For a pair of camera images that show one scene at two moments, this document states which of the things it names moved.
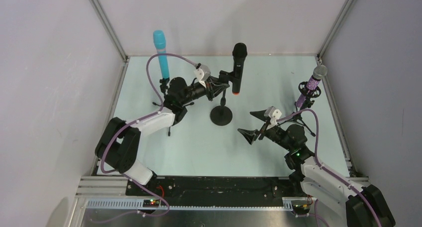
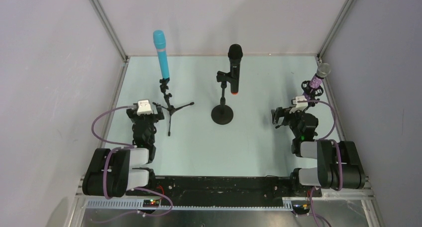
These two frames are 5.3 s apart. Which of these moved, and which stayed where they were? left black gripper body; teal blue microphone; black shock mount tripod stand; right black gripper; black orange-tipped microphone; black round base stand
Moved: left black gripper body; black orange-tipped microphone; right black gripper
Stayed: teal blue microphone; black shock mount tripod stand; black round base stand
